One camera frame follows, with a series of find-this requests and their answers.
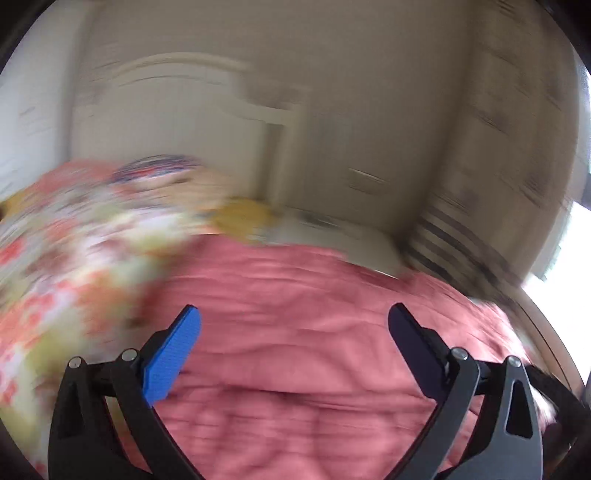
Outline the pink quilted jacket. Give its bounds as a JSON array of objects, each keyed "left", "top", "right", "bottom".
[{"left": 133, "top": 236, "right": 529, "bottom": 479}]

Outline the dark framed window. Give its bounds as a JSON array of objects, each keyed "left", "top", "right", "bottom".
[{"left": 521, "top": 68, "right": 591, "bottom": 370}]

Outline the floral bed sheet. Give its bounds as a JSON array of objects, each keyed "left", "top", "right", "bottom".
[{"left": 1, "top": 161, "right": 212, "bottom": 474}]

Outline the white nightstand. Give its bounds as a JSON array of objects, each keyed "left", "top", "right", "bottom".
[{"left": 267, "top": 209, "right": 404, "bottom": 277}]

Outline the yellow cushion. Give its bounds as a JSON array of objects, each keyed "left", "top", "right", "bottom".
[{"left": 207, "top": 198, "right": 276, "bottom": 244}]

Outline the cream fuzzy pillow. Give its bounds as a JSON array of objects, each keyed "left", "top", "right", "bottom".
[{"left": 179, "top": 167, "right": 235, "bottom": 210}]

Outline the mandala patterned pillow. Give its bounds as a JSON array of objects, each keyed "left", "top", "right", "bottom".
[{"left": 111, "top": 154, "right": 201, "bottom": 187}]

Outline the patterned beige curtain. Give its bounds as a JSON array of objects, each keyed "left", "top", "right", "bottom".
[{"left": 406, "top": 1, "right": 580, "bottom": 303}]

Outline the white wooden headboard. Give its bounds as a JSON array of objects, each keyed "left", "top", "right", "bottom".
[{"left": 70, "top": 52, "right": 308, "bottom": 208}]

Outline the wall power outlet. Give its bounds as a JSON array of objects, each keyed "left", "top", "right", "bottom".
[{"left": 348, "top": 168, "right": 389, "bottom": 196}]

